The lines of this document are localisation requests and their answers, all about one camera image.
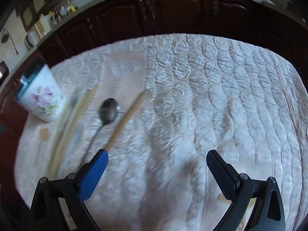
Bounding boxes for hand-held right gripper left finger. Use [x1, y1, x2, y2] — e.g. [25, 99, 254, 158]
[30, 149, 109, 231]

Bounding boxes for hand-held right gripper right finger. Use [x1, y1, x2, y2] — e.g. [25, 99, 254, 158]
[206, 150, 287, 231]

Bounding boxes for wooden chopstick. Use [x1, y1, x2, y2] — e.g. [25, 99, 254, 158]
[48, 89, 92, 174]
[105, 89, 151, 151]
[72, 84, 100, 126]

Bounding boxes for metal spoon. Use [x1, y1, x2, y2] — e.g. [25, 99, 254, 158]
[79, 98, 121, 171]

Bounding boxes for white floral utensil holder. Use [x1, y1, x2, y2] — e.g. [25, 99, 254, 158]
[16, 63, 66, 123]

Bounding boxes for quilted pale table cover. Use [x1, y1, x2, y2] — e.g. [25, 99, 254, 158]
[14, 33, 306, 231]

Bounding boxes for white countertop container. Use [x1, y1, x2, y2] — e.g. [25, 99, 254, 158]
[25, 32, 40, 47]

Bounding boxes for group of small bottles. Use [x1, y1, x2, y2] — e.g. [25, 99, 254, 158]
[48, 0, 79, 24]

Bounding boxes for pale kitchen countertop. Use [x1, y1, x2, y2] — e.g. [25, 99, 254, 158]
[0, 0, 308, 85]

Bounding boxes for dark wooden kitchen cabinets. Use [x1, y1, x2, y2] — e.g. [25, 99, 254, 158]
[0, 0, 308, 135]

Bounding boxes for black cable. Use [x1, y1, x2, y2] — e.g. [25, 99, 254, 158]
[1, 29, 18, 54]

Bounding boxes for wooden wall cabinets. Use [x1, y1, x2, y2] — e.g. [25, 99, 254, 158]
[17, 0, 70, 29]

